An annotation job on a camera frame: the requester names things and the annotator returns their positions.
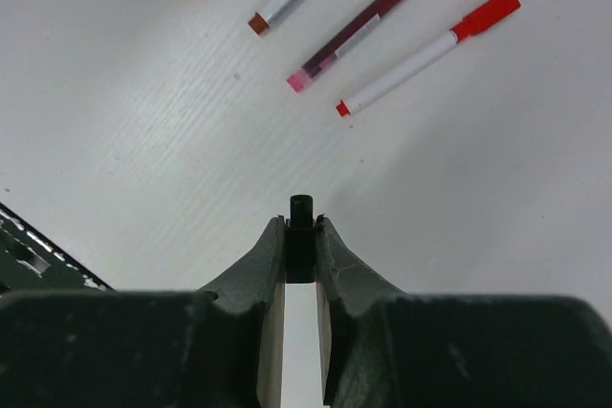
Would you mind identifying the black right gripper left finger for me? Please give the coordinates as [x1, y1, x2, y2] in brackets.
[1, 217, 285, 407]

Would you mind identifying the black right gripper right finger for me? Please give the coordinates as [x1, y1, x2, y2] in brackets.
[315, 217, 611, 407]

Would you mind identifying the black pen cap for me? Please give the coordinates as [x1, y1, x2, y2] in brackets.
[285, 195, 316, 284]

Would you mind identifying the thin white pen red end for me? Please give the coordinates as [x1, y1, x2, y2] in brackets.
[336, 31, 460, 118]

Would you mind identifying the small red pen cap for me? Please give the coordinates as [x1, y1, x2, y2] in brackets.
[451, 0, 521, 42]

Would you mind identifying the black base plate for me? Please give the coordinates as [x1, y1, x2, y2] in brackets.
[1, 204, 114, 298]

